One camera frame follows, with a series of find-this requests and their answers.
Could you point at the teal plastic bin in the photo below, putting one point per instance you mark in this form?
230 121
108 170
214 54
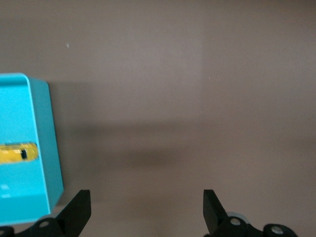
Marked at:
22 111

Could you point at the yellow beetle toy car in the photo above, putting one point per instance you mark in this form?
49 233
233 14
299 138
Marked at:
12 154

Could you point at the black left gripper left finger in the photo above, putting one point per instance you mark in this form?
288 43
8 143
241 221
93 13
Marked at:
61 222

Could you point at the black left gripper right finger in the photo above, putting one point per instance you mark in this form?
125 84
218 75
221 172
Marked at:
232 227

